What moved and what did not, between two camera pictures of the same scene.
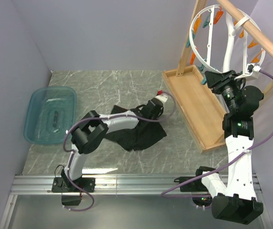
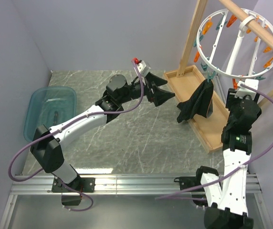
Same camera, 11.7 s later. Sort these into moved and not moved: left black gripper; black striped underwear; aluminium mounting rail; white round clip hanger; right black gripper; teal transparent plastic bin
Moved: white round clip hanger; left black gripper; right black gripper; black striped underwear
Not moved: teal transparent plastic bin; aluminium mounting rail
